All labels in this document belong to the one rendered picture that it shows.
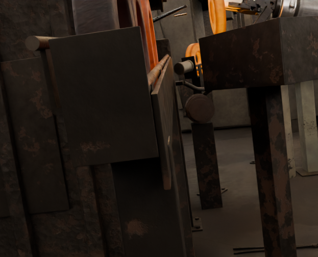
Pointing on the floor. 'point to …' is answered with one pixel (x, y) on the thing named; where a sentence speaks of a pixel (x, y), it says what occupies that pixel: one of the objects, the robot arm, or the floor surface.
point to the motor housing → (204, 150)
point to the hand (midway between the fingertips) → (216, 5)
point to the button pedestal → (308, 131)
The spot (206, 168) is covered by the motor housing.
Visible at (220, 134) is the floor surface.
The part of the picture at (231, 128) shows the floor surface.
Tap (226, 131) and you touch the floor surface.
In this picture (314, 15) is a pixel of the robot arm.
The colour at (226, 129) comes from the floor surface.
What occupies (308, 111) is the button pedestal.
